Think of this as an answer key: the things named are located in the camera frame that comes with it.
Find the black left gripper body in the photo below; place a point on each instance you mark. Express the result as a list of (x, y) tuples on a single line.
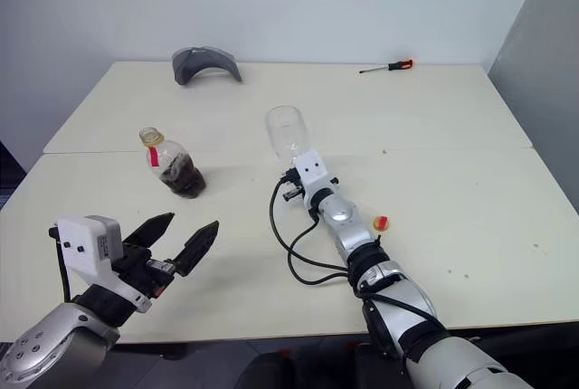
[(145, 271)]

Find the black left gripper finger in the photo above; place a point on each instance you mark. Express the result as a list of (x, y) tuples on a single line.
[(196, 246), (149, 228)]

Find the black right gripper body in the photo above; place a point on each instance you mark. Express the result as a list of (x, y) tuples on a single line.
[(291, 187)]

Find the clear plastic bottle red tape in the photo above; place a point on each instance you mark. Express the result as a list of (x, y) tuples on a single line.
[(174, 169)]

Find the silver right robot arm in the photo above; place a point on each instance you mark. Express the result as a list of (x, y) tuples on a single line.
[(398, 298)]

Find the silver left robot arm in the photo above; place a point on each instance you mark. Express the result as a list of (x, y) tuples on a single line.
[(50, 344)]

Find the yellow red bottle cap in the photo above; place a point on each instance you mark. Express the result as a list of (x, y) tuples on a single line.
[(380, 223)]

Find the grey curved plastic part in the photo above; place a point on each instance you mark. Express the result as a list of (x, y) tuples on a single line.
[(203, 63)]

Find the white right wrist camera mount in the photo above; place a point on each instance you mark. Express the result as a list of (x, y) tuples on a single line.
[(312, 172)]

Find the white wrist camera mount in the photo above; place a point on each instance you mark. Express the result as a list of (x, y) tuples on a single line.
[(312, 172), (88, 244)]

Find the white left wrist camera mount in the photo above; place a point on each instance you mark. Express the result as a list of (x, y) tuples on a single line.
[(88, 244)]

